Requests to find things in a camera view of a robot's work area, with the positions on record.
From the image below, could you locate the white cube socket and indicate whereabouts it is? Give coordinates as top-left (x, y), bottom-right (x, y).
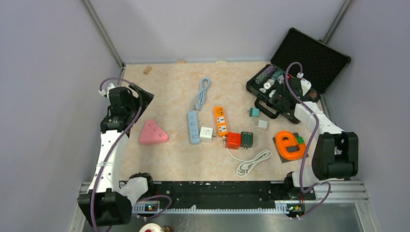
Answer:
top-left (199, 127), bottom-right (213, 143)

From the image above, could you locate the black open case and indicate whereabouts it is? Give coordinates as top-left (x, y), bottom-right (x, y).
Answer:
top-left (246, 28), bottom-right (351, 124)

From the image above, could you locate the blue power strip with cable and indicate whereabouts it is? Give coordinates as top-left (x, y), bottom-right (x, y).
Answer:
top-left (187, 77), bottom-right (211, 145)

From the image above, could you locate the grey mat under toy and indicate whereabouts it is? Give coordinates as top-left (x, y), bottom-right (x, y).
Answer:
top-left (272, 132), bottom-right (309, 164)

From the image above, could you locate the small wooden block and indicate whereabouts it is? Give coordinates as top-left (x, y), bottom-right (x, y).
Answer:
top-left (143, 66), bottom-right (152, 74)

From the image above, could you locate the white plug adapter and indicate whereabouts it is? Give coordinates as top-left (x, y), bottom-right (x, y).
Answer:
top-left (255, 120), bottom-right (268, 130)

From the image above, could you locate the white coiled cable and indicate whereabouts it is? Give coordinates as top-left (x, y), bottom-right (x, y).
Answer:
top-left (226, 147), bottom-right (272, 177)

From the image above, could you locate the teal plug adapter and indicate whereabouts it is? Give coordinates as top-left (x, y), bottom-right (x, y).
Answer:
top-left (248, 107), bottom-right (260, 117)

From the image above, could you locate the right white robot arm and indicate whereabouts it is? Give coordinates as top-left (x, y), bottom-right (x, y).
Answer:
top-left (283, 78), bottom-right (359, 199)

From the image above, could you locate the green cube socket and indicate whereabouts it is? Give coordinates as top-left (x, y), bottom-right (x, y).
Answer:
top-left (240, 131), bottom-right (253, 149)

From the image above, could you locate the orange power strip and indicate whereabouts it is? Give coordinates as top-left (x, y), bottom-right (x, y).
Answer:
top-left (214, 106), bottom-right (229, 138)

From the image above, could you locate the pink triangular power strip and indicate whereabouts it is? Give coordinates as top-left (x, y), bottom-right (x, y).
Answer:
top-left (139, 119), bottom-right (169, 145)

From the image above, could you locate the red cube socket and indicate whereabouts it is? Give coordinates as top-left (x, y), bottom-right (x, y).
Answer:
top-left (225, 132), bottom-right (241, 150)

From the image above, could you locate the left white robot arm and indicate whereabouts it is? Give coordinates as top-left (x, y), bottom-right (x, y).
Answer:
top-left (78, 84), bottom-right (155, 232)

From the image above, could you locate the red white emergency button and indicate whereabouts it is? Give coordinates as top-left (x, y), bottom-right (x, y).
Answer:
top-left (139, 223), bottom-right (165, 232)

